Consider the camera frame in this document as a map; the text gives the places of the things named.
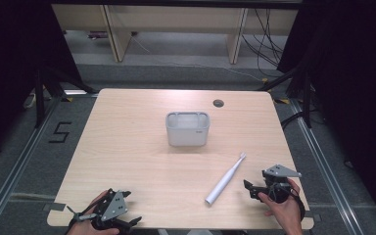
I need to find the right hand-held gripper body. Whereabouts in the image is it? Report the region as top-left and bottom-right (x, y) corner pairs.
(257, 164), (303, 205)

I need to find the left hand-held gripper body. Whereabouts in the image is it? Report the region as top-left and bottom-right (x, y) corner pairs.
(74, 188), (135, 234)

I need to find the white electric toothbrush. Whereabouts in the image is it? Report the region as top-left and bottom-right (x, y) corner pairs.
(205, 152), (247, 207)

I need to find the white plastic storage box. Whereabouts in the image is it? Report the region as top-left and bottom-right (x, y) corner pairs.
(164, 111), (212, 148)

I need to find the person's right hand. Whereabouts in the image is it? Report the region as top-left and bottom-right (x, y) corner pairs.
(258, 178), (304, 234)

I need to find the person's left hand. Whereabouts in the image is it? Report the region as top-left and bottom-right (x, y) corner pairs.
(67, 190), (120, 235)

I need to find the grey tape piece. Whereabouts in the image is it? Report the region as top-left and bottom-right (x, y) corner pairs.
(42, 202), (67, 212)
(304, 211), (323, 223)

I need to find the black metal stand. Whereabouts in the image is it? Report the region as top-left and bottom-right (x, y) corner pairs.
(33, 66), (98, 129)
(257, 65), (315, 129)

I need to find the black curtain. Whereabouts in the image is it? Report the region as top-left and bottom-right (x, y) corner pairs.
(0, 0), (83, 165)
(276, 0), (376, 226)

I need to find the black wrist strap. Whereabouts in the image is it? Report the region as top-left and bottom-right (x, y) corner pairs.
(287, 185), (306, 223)
(66, 195), (109, 235)

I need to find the metal floor rail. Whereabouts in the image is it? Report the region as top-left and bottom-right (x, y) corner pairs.
(289, 97), (366, 235)
(0, 97), (63, 235)

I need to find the black cable bundle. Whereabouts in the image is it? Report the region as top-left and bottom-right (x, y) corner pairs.
(240, 8), (289, 78)

